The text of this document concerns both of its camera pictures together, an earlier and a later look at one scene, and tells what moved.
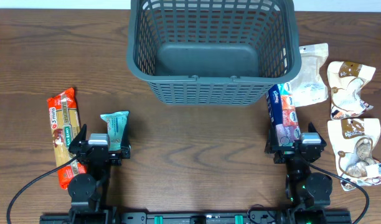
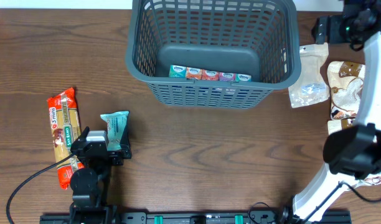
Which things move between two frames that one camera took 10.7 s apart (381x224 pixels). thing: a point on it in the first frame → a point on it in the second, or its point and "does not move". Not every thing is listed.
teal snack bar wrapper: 116,122 does not move
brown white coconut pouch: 346,81 does not move
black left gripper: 116,160 does not move
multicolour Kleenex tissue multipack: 282,114 → 180,71
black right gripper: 272,141 → 319,30
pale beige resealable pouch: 307,87 does not move
